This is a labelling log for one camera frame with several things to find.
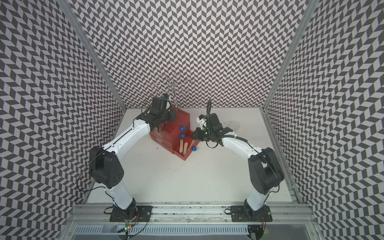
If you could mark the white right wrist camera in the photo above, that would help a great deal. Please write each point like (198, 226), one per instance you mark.
(202, 121)

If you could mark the pink folding knife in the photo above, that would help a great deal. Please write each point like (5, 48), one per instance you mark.
(186, 148)
(181, 148)

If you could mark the aluminium corner post right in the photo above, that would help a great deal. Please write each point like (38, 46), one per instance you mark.
(291, 51)

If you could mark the aluminium corner post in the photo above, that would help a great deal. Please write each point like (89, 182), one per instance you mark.
(291, 51)
(67, 10)

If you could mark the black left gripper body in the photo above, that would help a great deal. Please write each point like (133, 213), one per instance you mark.
(168, 116)

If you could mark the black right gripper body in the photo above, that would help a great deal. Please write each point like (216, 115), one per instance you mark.
(206, 134)

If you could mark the red plastic drawer cabinet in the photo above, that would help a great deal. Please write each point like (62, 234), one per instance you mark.
(170, 132)

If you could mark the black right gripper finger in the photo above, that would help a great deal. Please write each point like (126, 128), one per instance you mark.
(196, 138)
(196, 132)

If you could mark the aluminium corner post left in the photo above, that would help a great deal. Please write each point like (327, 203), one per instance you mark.
(67, 10)

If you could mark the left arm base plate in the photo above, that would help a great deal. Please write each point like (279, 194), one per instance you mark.
(135, 214)

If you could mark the clear drinking glass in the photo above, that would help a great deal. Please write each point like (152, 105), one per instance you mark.
(234, 125)

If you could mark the aluminium front rail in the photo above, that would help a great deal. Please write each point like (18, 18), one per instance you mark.
(223, 213)

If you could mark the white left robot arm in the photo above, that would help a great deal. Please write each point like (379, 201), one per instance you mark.
(105, 162)

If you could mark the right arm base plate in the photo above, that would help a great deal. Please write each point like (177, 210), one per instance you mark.
(246, 214)

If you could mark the chrome wire stand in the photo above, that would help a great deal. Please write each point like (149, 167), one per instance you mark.
(175, 85)

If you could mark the red bottom drawer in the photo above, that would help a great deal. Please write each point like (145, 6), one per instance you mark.
(186, 139)

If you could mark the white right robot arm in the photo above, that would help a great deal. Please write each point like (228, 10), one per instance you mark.
(265, 170)

